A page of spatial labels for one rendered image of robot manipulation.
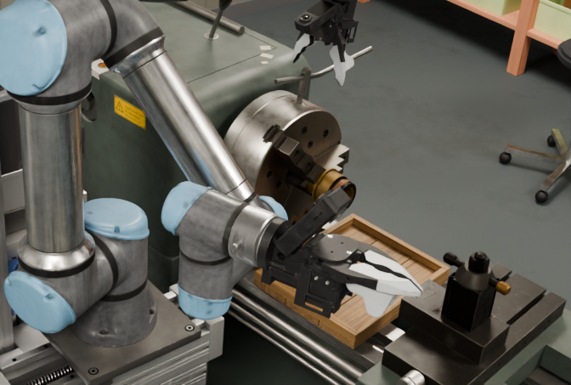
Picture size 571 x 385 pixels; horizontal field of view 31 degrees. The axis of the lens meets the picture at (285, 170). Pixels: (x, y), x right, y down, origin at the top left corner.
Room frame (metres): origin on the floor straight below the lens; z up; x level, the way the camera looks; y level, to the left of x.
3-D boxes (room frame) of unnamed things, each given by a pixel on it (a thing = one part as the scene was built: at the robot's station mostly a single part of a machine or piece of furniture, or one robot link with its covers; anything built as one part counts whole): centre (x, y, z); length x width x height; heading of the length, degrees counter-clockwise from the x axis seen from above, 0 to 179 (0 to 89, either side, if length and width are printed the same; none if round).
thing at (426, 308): (1.66, -0.38, 1.00); 0.20 x 0.10 x 0.05; 51
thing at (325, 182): (1.99, -0.11, 1.08); 0.09 x 0.09 x 0.09; 51
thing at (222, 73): (2.32, 0.33, 1.06); 0.59 x 0.48 x 0.39; 51
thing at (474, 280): (1.65, -0.40, 1.14); 0.08 x 0.08 x 0.03
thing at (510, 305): (1.70, -0.44, 0.95); 0.43 x 0.18 x 0.04; 141
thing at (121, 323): (1.37, 0.27, 1.21); 0.15 x 0.15 x 0.10
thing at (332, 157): (2.10, -0.11, 1.09); 0.12 x 0.11 x 0.05; 141
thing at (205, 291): (1.15, 0.09, 1.46); 0.11 x 0.08 x 0.11; 154
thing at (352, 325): (1.93, -0.18, 0.89); 0.36 x 0.30 x 0.04; 141
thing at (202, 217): (1.14, 0.10, 1.56); 0.11 x 0.08 x 0.09; 64
